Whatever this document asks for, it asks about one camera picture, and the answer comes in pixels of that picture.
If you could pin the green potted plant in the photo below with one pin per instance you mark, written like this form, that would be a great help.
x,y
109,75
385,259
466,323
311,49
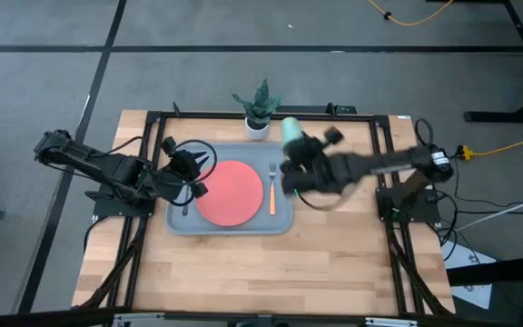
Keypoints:
x,y
259,106

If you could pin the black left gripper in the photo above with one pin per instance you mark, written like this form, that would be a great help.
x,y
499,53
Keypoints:
x,y
184,165

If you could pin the white paper sheet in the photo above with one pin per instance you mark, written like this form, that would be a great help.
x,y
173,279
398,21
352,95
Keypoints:
x,y
466,261

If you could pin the light green cup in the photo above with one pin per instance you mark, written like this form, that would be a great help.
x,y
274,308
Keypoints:
x,y
290,129

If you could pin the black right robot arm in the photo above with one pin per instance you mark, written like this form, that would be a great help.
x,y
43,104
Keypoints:
x,y
393,163

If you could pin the white plant pot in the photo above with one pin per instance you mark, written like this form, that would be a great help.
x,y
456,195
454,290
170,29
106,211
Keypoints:
x,y
257,132

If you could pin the silver metal bracket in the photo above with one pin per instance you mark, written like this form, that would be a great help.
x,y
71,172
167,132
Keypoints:
x,y
136,320
391,322

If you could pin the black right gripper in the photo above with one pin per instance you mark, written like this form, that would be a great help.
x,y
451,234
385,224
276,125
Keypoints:
x,y
320,170

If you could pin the black aluminium table frame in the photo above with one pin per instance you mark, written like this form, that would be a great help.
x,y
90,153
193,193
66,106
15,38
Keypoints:
x,y
225,116

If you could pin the black spoon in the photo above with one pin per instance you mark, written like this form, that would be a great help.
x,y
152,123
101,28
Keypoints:
x,y
184,210

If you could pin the black desk leg frame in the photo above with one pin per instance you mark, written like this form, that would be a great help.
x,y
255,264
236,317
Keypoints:
x,y
506,117

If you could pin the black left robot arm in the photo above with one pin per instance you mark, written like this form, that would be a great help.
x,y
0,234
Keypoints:
x,y
107,170

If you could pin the black desk edge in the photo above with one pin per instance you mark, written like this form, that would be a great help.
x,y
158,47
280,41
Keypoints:
x,y
506,269

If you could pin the grey plastic tray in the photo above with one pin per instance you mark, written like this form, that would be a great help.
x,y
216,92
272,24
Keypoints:
x,y
284,222

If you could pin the red round plate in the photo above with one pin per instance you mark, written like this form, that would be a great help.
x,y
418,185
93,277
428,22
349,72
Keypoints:
x,y
232,195

